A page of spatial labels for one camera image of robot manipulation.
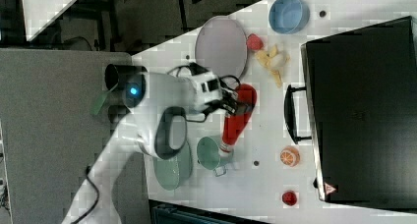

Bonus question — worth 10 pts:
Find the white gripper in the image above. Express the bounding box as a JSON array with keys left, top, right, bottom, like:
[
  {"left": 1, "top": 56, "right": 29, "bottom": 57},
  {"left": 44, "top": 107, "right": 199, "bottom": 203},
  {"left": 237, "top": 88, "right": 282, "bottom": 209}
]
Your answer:
[{"left": 189, "top": 63, "right": 253, "bottom": 116}]

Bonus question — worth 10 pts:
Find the red ketchup bottle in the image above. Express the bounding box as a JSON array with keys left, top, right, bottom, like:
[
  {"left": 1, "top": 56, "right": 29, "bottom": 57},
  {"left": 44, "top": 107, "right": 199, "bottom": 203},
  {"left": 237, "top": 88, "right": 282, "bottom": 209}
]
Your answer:
[{"left": 218, "top": 84, "right": 258, "bottom": 157}]

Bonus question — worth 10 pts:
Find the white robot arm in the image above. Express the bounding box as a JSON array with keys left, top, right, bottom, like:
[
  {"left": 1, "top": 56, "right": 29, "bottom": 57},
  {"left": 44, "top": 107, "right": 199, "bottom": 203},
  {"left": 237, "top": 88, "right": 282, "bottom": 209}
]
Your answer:
[{"left": 61, "top": 63, "right": 257, "bottom": 224}]

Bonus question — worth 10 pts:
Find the green oval strainer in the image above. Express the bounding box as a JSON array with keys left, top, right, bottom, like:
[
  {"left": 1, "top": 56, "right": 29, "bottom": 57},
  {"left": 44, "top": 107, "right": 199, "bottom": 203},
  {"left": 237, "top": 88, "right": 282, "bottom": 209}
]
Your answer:
[{"left": 153, "top": 142, "right": 193, "bottom": 191}]

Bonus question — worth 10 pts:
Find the grey round plate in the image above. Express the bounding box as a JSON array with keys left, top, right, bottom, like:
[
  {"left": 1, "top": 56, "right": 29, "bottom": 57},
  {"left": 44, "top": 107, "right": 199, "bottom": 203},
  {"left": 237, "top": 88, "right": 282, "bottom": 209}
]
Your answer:
[{"left": 194, "top": 16, "right": 248, "bottom": 88}]

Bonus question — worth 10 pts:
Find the peeled toy banana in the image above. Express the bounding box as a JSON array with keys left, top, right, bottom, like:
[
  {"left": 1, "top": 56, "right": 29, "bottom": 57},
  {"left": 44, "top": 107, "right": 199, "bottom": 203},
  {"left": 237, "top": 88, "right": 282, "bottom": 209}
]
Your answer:
[{"left": 255, "top": 44, "right": 290, "bottom": 87}]

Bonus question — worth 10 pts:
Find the toy strawberry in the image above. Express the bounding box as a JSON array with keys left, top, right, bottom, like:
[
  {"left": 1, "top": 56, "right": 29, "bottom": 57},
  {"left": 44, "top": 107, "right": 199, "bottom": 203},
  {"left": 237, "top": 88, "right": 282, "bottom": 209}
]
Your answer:
[{"left": 246, "top": 33, "right": 264, "bottom": 51}]

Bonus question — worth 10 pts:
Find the toy orange half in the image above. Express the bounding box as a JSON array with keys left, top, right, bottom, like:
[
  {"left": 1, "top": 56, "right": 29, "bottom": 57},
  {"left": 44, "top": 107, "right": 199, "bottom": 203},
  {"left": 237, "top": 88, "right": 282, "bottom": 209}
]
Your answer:
[{"left": 279, "top": 146, "right": 301, "bottom": 167}]

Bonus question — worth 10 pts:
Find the small red toy fruit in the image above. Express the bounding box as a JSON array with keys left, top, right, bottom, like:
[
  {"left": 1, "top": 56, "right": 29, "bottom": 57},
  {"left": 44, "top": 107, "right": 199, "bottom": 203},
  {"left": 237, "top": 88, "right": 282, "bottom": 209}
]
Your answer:
[{"left": 281, "top": 191, "right": 298, "bottom": 206}]

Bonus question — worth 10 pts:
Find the blue bowl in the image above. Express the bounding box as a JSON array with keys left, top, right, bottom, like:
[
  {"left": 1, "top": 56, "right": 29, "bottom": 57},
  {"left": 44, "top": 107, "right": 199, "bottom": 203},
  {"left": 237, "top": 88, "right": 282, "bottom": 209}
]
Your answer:
[{"left": 268, "top": 0, "right": 310, "bottom": 34}]

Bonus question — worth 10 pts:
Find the black cup holding spatula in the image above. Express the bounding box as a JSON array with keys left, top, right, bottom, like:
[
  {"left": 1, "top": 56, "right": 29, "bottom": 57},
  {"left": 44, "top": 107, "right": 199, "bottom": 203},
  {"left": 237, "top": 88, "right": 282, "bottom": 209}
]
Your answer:
[{"left": 104, "top": 64, "right": 147, "bottom": 91}]

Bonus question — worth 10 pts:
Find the black toaster oven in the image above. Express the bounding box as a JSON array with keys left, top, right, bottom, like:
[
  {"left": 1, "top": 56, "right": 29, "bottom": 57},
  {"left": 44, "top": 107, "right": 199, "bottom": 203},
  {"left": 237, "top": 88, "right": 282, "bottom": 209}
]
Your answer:
[{"left": 300, "top": 17, "right": 417, "bottom": 213}]

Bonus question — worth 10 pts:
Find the blue metal frame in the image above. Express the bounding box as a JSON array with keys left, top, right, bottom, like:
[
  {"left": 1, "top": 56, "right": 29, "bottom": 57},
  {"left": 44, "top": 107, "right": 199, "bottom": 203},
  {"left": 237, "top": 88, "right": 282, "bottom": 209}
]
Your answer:
[{"left": 149, "top": 199, "right": 267, "bottom": 224}]

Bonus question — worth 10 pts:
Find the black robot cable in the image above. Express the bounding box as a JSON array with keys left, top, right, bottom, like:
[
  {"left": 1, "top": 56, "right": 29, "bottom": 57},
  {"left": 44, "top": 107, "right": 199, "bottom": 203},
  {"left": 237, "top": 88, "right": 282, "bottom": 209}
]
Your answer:
[{"left": 70, "top": 164, "right": 100, "bottom": 224}]

